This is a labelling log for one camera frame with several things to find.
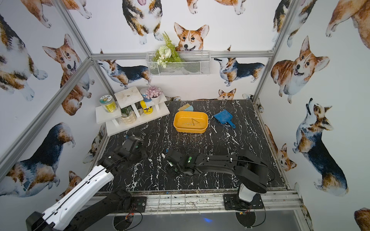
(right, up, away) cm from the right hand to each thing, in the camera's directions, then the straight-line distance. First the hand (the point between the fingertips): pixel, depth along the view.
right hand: (170, 164), depth 80 cm
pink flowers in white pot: (-13, +41, +12) cm, 45 cm away
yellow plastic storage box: (+4, +26, +30) cm, 40 cm away
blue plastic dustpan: (+37, +26, +33) cm, 56 cm away
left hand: (-13, +10, -1) cm, 16 cm away
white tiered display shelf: (-30, +31, +24) cm, 49 cm away
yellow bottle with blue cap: (-23, +31, +27) cm, 47 cm away
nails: (+13, +21, +27) cm, 37 cm away
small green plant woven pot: (-35, +27, +26) cm, 51 cm away
